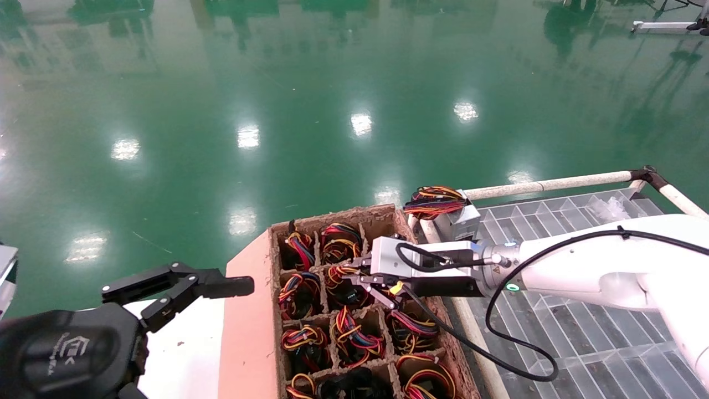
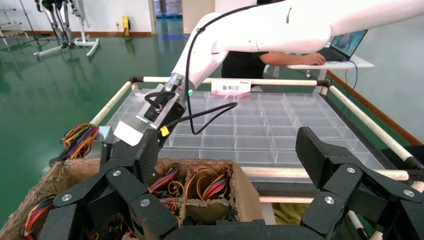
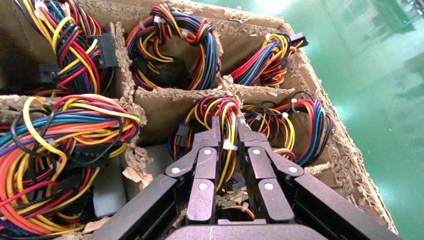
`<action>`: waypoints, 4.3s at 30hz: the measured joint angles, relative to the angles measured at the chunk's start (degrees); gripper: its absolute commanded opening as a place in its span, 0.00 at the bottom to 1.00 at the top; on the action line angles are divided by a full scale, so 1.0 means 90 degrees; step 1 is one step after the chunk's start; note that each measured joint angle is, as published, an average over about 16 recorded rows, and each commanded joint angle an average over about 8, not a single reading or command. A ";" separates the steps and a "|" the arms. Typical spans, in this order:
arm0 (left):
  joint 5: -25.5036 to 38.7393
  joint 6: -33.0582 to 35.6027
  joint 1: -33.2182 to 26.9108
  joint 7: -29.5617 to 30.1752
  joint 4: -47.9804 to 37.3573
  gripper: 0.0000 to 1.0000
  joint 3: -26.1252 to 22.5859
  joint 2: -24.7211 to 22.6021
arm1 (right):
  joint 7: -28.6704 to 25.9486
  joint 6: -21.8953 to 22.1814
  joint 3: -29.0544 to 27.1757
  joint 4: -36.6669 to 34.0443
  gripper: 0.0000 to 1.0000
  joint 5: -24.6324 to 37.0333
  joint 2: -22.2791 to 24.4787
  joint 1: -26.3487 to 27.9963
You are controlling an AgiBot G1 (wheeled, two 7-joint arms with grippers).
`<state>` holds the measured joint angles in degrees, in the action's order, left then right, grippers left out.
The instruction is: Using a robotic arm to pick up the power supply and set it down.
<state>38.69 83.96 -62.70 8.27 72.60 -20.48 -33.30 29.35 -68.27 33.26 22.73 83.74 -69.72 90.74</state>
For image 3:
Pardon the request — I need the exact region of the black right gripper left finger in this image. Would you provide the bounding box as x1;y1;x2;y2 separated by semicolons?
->
164;115;222;223

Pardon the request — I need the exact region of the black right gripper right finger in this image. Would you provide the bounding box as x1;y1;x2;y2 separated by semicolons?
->
238;116;305;224

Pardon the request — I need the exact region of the cardboard box with dividers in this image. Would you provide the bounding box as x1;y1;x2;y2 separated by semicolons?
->
0;0;398;240

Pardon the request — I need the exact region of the power supply with wire bundle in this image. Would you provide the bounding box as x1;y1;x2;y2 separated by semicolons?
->
125;3;220;92
142;96;256;223
0;93;142;237
241;91;334;168
230;31;309;89
0;0;120;97

